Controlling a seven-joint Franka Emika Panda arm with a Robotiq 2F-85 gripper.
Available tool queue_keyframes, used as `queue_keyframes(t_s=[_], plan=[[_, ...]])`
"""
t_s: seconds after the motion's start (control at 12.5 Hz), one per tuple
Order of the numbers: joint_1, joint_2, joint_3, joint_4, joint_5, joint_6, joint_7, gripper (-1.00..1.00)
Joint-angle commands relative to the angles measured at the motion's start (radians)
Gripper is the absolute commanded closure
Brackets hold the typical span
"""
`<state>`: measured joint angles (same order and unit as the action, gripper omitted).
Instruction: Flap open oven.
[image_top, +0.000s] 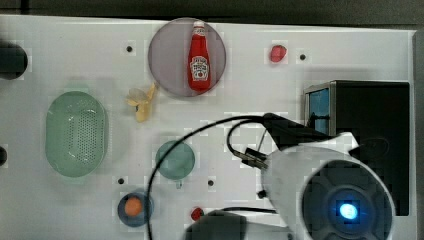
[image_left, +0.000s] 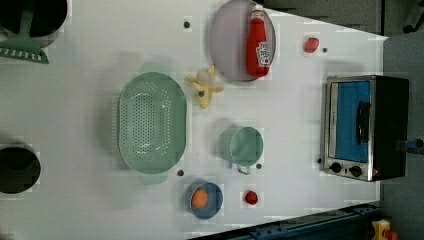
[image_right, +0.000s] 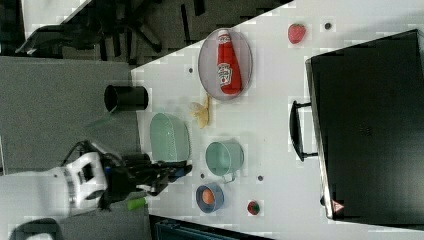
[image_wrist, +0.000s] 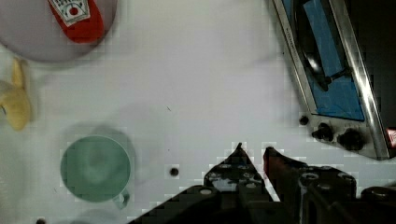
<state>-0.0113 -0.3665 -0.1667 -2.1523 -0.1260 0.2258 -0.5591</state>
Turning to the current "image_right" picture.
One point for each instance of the red ketchup bottle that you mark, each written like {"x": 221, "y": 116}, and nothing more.
{"x": 228, "y": 71}

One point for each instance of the green perforated basket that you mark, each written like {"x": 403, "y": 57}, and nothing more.
{"x": 169, "y": 138}

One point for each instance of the black steel toaster oven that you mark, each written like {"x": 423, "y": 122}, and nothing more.
{"x": 368, "y": 112}

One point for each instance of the black cylinder cup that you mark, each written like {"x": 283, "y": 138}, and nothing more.
{"x": 125, "y": 98}

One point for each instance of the blue small bowl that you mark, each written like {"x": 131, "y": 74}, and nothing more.
{"x": 218, "y": 195}

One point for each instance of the grey round plate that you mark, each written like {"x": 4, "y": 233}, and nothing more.
{"x": 208, "y": 58}

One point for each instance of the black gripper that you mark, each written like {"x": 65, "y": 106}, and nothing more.
{"x": 136, "y": 172}

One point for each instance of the peeled banana toy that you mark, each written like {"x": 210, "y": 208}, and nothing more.
{"x": 200, "y": 112}

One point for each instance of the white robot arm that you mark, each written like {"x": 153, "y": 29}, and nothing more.
{"x": 37, "y": 202}

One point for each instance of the green metal mug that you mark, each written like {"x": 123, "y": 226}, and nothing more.
{"x": 224, "y": 159}

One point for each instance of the orange egg toy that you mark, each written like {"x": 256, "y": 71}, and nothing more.
{"x": 208, "y": 197}

